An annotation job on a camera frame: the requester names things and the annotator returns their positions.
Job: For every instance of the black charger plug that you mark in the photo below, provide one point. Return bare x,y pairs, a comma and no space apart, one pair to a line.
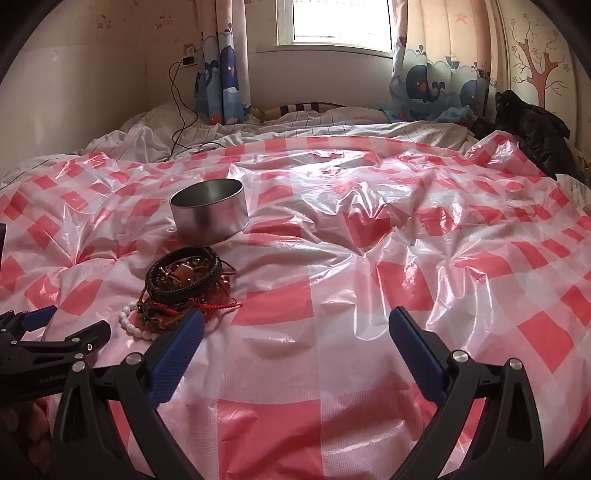
188,61

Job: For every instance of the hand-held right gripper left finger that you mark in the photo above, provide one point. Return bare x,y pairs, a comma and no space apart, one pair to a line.
178,355

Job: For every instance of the wall socket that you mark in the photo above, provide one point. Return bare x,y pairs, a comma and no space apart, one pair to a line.
189,50

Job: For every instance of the black jacket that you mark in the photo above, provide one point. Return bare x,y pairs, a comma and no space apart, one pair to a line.
531,129

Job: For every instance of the wide whale print curtain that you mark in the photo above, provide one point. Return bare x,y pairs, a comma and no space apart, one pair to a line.
429,78

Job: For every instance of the white paper sheet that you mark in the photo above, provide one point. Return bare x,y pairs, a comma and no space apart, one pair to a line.
575,194

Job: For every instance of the blue patterned cloth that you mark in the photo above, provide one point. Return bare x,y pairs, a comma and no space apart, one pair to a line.
455,114

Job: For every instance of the tree wall decal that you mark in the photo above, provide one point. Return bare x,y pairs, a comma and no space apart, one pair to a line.
538,78

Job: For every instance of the white striped duvet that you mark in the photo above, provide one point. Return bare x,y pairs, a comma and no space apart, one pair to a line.
323,124

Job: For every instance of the person's left hand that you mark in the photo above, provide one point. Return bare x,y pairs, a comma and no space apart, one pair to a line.
23,434

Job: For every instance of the striped pillow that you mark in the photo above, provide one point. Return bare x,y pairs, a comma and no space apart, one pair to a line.
295,108

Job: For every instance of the red checked plastic sheet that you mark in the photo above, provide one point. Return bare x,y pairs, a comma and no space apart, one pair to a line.
369,230

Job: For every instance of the round metal tin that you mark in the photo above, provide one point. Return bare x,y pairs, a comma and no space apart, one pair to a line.
207,217

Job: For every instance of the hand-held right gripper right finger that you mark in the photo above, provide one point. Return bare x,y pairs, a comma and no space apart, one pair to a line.
415,355

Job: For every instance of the narrow whale print curtain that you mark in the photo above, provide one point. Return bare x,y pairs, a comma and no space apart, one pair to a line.
221,69

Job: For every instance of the round grey charging pad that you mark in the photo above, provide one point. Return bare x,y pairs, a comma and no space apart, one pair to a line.
207,147

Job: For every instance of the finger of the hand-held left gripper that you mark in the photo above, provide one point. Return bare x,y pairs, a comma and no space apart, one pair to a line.
39,316
69,346

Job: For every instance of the window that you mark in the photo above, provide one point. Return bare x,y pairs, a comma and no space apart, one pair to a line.
337,23

